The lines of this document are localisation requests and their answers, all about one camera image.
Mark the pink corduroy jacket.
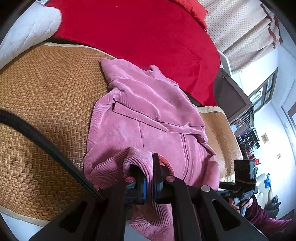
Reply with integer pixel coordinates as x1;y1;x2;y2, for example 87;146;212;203
84;59;220;240

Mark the person's right hand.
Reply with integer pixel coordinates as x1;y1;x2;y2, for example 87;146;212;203
228;196;254;214

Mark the cluttered shelf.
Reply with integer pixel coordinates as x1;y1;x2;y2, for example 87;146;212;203
230;108;260;165

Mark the dark wooden headboard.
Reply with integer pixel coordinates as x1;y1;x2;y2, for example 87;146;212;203
213;68;253;123

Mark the red blanket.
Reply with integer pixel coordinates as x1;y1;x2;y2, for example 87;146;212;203
48;0;220;106

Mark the beige dotted curtain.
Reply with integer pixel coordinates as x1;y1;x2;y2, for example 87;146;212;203
200;0;283;73

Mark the red pillow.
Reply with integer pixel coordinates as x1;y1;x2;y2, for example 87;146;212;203
172;0;208;32

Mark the white quilted pillow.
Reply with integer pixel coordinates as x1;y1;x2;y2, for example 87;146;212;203
1;1;62;68

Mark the black cable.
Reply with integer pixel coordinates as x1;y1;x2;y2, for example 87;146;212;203
0;109;105;201

